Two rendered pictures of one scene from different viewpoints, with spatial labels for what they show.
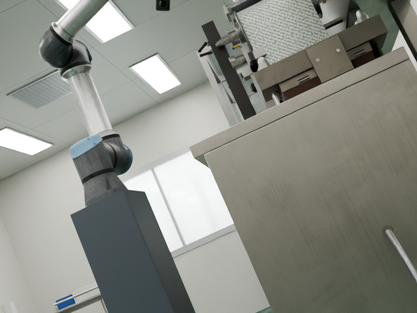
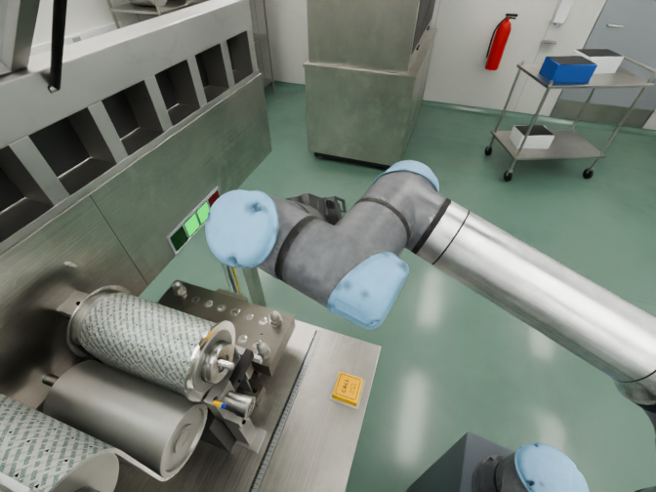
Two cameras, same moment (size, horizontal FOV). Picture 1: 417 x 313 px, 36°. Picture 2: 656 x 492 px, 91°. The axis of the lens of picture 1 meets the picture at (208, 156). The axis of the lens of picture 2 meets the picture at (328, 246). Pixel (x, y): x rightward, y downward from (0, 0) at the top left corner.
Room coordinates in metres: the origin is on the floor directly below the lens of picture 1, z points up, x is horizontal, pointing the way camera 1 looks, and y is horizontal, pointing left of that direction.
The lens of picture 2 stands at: (2.32, -0.01, 1.83)
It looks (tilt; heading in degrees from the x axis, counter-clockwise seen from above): 46 degrees down; 193
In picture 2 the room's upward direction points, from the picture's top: straight up
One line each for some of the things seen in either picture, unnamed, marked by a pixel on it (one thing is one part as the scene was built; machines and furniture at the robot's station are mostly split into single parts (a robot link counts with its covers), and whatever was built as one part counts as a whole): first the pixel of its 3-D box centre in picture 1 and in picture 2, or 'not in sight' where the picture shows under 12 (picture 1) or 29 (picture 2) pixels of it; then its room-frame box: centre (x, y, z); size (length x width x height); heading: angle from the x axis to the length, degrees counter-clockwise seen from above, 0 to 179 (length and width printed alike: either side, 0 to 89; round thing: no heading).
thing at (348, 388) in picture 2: not in sight; (348, 388); (1.97, -0.03, 0.91); 0.07 x 0.07 x 0.02; 84
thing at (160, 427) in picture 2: not in sight; (128, 414); (2.21, -0.42, 1.17); 0.26 x 0.12 x 0.12; 84
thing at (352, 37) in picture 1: (319, 59); (220, 324); (1.91, -0.43, 1.00); 0.40 x 0.16 x 0.06; 84
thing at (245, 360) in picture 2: (257, 57); (232, 368); (2.07, -0.28, 1.13); 0.09 x 0.06 x 0.03; 174
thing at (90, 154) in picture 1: (91, 157); (540, 485); (2.12, 0.36, 1.07); 0.13 x 0.12 x 0.14; 161
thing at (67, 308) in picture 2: not in sight; (78, 305); (2.07, -0.58, 1.28); 0.06 x 0.05 x 0.02; 84
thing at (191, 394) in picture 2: (243, 31); (212, 359); (2.10, -0.28, 1.25); 0.15 x 0.01 x 0.15; 174
